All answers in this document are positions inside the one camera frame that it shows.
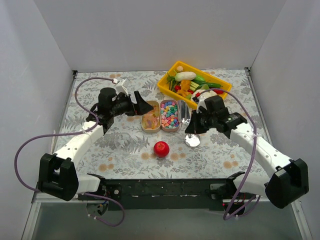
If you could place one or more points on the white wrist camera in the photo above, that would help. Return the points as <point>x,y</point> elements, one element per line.
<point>120,87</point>
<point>201,106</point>

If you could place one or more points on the beige tray gummy candies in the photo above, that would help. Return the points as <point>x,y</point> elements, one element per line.
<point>151,121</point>

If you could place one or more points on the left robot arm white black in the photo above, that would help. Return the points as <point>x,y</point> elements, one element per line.
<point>57,171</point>

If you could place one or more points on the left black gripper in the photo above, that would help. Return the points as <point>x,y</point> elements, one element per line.
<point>135,104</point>

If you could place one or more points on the silver jar lid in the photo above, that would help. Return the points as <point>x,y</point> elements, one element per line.
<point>192,140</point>

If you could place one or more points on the metal scoop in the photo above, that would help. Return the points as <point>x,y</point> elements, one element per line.
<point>184,113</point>

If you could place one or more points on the pink tray colourful candies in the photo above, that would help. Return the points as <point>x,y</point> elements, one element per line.
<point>169,115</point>

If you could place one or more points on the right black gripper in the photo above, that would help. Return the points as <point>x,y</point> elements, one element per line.
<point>198,120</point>

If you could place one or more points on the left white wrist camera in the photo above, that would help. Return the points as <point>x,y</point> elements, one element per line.
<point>120,87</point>

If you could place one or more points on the aluminium rail frame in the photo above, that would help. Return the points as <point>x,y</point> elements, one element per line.
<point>55,219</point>

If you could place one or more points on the red chili pepper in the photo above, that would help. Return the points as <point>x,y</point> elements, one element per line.
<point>218,91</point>

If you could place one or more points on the clear glass jar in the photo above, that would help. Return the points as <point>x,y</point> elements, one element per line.
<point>124,143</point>

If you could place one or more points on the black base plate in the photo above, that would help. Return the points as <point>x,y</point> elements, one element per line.
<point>166,193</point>

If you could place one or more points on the small beige mushroom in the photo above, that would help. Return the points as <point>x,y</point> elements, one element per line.
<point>180,68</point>

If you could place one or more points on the red apple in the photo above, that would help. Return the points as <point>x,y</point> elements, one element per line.
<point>161,149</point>

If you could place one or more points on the white cauliflower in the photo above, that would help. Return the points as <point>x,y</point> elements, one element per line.
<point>203,96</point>

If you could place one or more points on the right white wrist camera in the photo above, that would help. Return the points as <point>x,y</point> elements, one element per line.
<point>201,106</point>

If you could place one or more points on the orange yellow pepper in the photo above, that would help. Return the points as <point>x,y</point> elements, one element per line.
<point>184,87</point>

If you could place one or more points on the white eggplant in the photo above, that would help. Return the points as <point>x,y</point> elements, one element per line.
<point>185,75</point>

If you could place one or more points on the green cucumber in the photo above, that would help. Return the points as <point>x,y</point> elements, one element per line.
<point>210,84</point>

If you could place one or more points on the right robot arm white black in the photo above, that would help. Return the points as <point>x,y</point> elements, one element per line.
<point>287,180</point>

